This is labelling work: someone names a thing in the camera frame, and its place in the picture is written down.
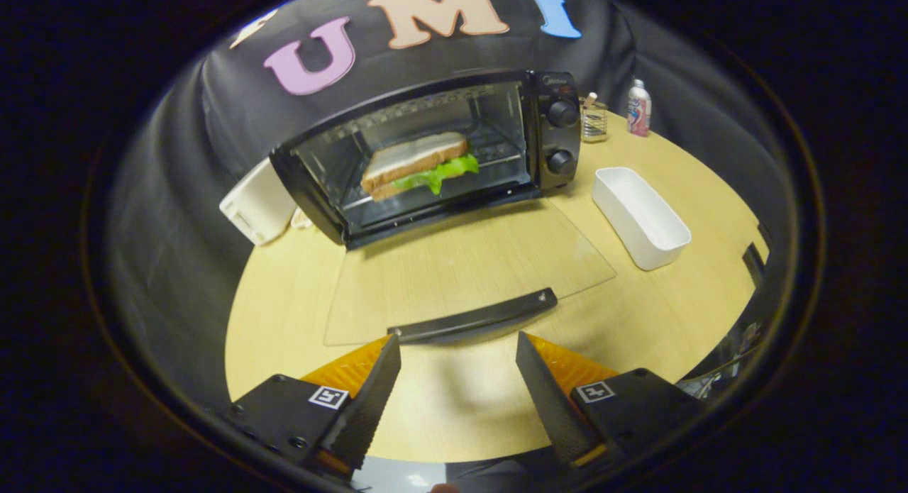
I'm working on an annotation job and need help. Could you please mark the black table clamp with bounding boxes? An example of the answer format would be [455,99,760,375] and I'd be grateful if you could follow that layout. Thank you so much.
[741,226,772,289]

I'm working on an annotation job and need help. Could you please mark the silver and red bottle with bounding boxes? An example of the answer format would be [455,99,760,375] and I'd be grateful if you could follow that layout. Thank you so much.
[626,79,653,138]

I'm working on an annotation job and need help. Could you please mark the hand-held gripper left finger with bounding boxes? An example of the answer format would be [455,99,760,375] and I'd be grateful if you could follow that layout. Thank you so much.
[226,335,402,481]

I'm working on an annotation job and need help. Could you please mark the white rectangular tray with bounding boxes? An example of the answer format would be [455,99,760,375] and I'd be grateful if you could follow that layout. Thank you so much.
[592,167,693,272]

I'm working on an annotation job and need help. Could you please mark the black toaster oven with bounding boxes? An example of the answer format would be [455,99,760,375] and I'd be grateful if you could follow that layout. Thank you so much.
[269,68,617,347]

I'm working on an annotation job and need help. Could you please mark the cluttered equipment beside table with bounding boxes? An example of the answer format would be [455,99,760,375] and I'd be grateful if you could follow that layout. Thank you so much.
[674,321,765,403]

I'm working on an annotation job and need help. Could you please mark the white plastic box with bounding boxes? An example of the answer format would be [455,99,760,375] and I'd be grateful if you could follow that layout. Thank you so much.
[218,157,299,248]

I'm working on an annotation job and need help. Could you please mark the lettuce sandwich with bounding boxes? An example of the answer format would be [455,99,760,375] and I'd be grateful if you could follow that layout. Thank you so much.
[360,131,480,202]

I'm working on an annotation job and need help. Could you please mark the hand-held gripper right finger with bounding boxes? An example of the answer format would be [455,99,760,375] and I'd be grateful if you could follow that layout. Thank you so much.
[515,331,704,471]

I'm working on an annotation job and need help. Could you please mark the wire mesh holder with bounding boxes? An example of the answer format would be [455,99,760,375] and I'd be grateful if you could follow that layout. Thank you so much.
[580,92,610,144]

